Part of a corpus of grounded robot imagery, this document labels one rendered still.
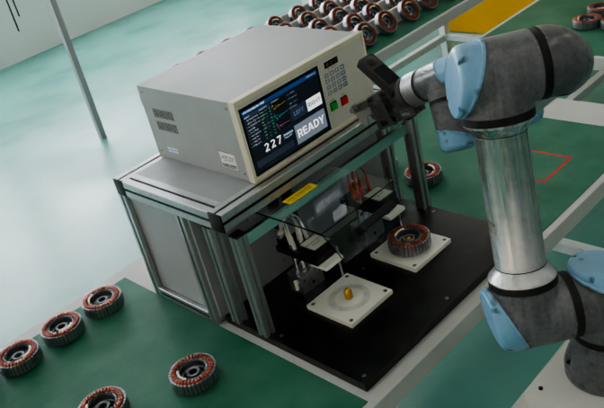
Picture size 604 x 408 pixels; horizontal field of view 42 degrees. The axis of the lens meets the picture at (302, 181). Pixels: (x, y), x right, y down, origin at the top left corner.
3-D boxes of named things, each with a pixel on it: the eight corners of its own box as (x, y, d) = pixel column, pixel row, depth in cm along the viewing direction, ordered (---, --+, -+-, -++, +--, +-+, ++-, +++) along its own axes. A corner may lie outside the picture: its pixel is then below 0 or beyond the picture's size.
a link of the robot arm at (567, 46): (610, 0, 120) (526, 82, 169) (540, 15, 120) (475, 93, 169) (631, 72, 119) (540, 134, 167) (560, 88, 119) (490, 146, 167)
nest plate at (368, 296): (393, 293, 191) (392, 288, 191) (352, 328, 183) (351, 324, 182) (347, 276, 202) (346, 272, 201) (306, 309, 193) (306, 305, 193)
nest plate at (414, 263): (451, 242, 205) (450, 238, 204) (416, 272, 196) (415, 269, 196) (405, 228, 215) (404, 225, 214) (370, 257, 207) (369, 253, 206)
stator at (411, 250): (440, 240, 204) (439, 227, 203) (413, 262, 198) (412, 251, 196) (406, 230, 212) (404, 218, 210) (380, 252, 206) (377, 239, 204)
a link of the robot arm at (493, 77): (590, 350, 133) (549, 28, 118) (502, 369, 133) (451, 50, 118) (562, 319, 144) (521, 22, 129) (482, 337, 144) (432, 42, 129)
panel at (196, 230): (387, 192, 235) (369, 101, 221) (222, 317, 198) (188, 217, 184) (385, 191, 235) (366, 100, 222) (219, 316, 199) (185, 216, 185)
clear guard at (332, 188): (417, 208, 178) (413, 184, 175) (347, 264, 164) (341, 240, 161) (315, 180, 200) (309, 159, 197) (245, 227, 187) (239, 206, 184)
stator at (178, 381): (203, 356, 189) (199, 344, 187) (228, 376, 181) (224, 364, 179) (164, 383, 184) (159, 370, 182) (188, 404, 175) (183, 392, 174)
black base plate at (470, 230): (527, 238, 202) (527, 231, 201) (367, 392, 167) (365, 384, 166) (386, 200, 235) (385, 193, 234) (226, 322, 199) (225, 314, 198)
